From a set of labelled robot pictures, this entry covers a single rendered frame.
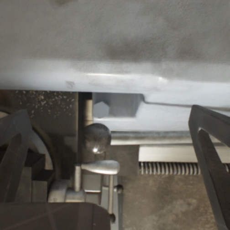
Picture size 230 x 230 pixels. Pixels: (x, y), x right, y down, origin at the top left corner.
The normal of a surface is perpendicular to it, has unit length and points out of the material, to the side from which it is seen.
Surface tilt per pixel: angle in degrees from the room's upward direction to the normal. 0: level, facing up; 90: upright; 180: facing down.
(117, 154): 0
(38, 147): 50
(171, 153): 36
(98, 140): 12
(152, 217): 0
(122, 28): 0
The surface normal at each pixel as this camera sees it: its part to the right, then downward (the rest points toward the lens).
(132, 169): 0.01, 0.11
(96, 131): 0.12, -0.51
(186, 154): -0.01, 0.67
